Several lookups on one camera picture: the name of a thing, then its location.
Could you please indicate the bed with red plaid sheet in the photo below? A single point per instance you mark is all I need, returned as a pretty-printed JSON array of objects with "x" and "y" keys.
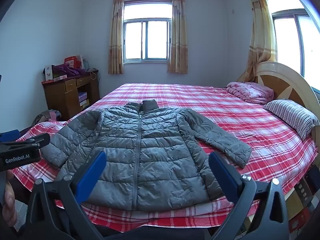
[{"x": 237, "y": 125}]

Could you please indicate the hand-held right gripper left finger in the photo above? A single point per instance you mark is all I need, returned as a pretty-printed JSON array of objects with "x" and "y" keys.
[{"x": 93, "y": 172}]

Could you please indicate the grey puffer jacket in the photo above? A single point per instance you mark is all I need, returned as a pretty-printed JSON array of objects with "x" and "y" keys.
[{"x": 150, "y": 155}]

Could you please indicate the pink pillow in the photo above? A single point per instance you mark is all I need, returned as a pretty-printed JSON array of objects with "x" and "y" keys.
[{"x": 250, "y": 92}]

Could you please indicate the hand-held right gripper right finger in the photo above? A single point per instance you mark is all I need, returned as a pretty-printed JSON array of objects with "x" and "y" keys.
[{"x": 222, "y": 177}]

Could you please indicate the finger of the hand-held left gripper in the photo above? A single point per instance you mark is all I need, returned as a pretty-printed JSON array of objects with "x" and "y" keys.
[
  {"x": 10, "y": 135},
  {"x": 27, "y": 141}
]

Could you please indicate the pile of clothes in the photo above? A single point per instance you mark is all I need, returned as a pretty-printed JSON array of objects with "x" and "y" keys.
[{"x": 46, "y": 117}]

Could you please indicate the flat pink box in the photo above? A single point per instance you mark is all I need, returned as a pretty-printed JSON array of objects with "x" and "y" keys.
[{"x": 60, "y": 78}]

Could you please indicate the yellow box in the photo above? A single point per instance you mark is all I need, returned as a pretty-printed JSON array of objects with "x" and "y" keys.
[{"x": 85, "y": 104}]

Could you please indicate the cardboard boxes under bed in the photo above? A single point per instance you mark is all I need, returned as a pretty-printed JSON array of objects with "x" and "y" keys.
[{"x": 298, "y": 205}]

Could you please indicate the long yellow patterned curtain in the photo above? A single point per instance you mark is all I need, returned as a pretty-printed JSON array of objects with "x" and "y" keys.
[{"x": 261, "y": 30}]

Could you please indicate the large bright window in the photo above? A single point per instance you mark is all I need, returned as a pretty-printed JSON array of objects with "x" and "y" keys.
[{"x": 287, "y": 37}]

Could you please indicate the cream wooden bed headboard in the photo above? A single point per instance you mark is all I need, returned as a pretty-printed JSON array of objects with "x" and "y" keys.
[{"x": 282, "y": 80}]

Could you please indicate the red box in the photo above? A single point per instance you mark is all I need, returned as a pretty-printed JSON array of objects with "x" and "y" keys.
[{"x": 72, "y": 61}]

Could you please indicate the white printed box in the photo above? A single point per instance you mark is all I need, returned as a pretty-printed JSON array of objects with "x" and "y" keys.
[{"x": 48, "y": 73}]

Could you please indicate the striped pillow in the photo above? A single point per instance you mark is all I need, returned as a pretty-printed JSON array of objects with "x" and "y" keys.
[{"x": 292, "y": 115}]

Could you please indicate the sliding window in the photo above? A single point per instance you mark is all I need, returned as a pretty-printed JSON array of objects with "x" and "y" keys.
[{"x": 147, "y": 37}]

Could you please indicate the person's left hand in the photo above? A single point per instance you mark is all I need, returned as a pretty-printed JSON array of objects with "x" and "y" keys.
[{"x": 10, "y": 205}]

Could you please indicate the brown wooden desk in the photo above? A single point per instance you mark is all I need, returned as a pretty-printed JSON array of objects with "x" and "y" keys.
[{"x": 57, "y": 95}]

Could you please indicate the purple box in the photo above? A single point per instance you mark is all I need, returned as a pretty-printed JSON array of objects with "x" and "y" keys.
[{"x": 82, "y": 96}]

